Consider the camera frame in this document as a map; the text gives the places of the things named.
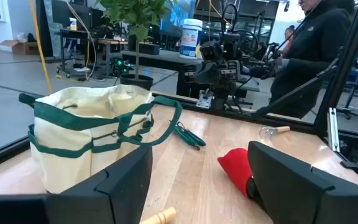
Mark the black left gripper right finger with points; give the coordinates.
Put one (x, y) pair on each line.
(306, 202)

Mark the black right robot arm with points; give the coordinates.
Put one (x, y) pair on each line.
(230, 46)

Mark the person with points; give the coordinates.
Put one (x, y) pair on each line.
(288, 32)
(312, 46)

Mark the white wipes canister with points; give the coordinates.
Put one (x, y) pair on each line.
(190, 37)

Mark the silver aluminium extrusion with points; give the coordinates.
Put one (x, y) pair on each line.
(332, 130)

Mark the red black gardening glove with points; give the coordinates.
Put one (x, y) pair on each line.
(235, 168)

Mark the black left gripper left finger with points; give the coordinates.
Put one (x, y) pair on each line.
(73, 208)

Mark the green potted plant black pot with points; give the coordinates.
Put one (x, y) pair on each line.
(137, 14)

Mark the blue screen monitor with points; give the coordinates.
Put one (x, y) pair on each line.
(176, 18)

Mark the silver arm base bracket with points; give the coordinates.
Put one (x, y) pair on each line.
(204, 101)

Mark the wooden top background desk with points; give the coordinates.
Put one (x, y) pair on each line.
(110, 41)

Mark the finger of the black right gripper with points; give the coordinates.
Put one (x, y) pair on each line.
(224, 83)
(205, 77)

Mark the cardboard box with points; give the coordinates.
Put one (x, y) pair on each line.
(23, 48)

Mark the cream canvas bag green trim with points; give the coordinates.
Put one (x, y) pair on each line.
(64, 155)

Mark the black background monitor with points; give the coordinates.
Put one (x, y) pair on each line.
(79, 15)

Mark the grey side desk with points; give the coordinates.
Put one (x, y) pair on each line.
(160, 57)

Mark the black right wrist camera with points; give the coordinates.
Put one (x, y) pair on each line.
(211, 51)

